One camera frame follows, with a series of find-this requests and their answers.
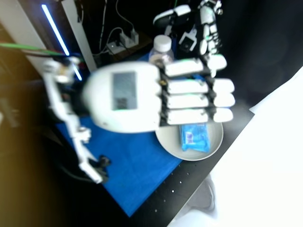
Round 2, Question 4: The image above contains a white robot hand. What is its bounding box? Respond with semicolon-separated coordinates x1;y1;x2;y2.
197;0;224;56
80;55;236;134

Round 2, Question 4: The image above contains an orange drink bottle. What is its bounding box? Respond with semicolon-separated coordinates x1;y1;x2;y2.
148;35;175;64

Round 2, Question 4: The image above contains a blue snack packet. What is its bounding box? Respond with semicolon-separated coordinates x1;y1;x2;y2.
179;122;211;153

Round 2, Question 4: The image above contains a white round plate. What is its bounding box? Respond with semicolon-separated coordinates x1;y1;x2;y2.
155;119;224;161

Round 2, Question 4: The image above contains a short blue-white light strip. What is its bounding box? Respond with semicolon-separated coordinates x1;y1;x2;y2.
72;63;83;81

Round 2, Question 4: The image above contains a white power adapter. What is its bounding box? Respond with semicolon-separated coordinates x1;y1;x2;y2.
106;41;124;54

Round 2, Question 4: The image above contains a black backdrop curtain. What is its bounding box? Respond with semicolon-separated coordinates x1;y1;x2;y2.
220;0;303;111

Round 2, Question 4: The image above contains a white power strip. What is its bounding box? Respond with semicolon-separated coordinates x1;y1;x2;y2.
119;29;140;47

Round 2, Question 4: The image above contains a white upright panel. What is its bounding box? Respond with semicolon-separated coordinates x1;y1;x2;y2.
61;0;98;71

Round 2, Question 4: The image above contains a blue table cloth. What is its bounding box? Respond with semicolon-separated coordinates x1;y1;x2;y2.
55;53;184;218

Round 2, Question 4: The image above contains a long blue-white light strip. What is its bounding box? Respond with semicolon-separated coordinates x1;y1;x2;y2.
41;4;70;56

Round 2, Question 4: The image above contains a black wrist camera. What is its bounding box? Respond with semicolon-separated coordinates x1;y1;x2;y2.
96;155;112;183
178;29;197;52

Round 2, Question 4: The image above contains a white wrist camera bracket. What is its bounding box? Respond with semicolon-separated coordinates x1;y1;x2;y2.
44;59;105;184

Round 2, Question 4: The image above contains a black camera cable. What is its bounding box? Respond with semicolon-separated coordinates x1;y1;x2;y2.
55;162;97;184

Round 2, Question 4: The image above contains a white power cable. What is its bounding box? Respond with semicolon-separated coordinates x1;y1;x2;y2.
98;0;137;49

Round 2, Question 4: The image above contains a green cable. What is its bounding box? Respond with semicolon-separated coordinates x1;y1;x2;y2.
0;43;69;56

